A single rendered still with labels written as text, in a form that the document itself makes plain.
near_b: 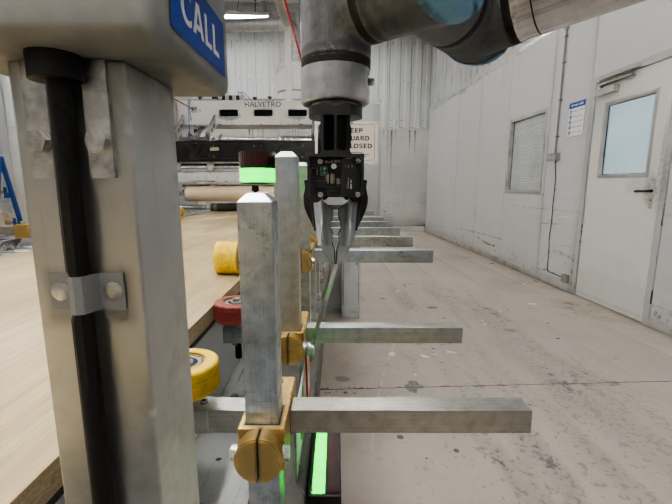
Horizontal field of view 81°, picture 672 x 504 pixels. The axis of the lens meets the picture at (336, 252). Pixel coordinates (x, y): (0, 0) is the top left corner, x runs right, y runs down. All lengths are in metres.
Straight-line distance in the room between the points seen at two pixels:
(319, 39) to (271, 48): 9.51
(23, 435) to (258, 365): 0.21
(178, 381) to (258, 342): 0.25
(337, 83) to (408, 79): 9.51
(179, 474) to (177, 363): 0.04
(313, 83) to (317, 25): 0.06
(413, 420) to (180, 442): 0.37
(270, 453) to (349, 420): 0.11
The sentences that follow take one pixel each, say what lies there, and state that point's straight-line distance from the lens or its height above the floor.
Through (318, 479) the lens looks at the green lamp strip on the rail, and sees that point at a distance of 0.64.
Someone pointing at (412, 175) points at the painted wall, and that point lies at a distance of 9.76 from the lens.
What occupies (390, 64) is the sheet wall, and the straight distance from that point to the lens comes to 10.04.
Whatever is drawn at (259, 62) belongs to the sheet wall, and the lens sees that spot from 9.98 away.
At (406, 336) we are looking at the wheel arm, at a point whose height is 0.84.
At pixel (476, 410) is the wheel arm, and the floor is 0.85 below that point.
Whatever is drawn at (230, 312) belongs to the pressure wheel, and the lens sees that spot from 0.71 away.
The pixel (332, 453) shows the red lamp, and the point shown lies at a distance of 0.69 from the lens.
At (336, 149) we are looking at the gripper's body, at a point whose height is 1.16.
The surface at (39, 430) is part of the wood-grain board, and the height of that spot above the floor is 0.90.
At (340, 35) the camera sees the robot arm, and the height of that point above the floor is 1.29.
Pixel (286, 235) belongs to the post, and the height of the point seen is 1.03.
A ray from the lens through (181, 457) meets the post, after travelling 0.19.
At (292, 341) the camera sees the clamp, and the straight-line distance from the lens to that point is 0.66.
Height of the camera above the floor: 1.11
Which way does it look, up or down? 10 degrees down
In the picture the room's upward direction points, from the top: straight up
